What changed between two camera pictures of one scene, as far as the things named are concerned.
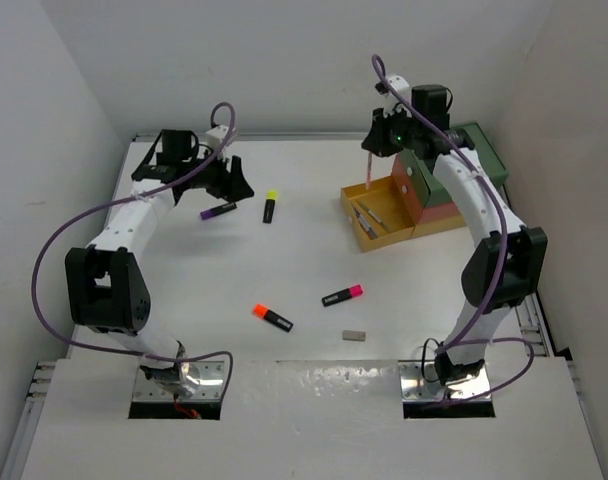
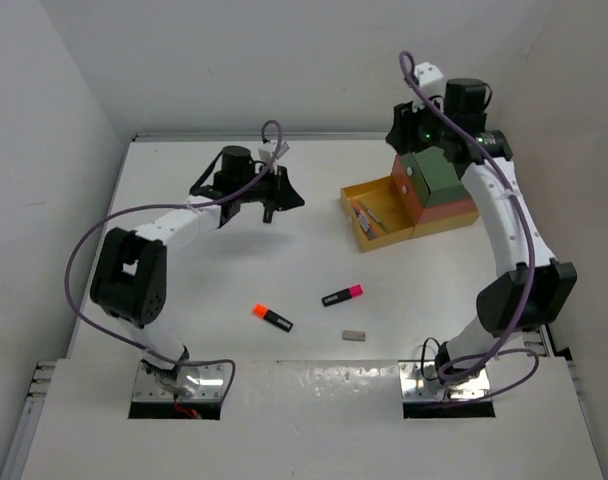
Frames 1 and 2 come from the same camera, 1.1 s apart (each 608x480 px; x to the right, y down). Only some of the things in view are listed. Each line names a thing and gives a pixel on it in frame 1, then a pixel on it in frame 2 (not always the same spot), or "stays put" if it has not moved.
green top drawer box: x=424 y=169 stays put
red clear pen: x=369 y=171 -> x=361 y=216
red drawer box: x=405 y=183 stays put
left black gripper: x=230 y=184 -> x=282 y=194
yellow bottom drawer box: x=377 y=217 stays put
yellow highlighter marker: x=268 y=212 stays put
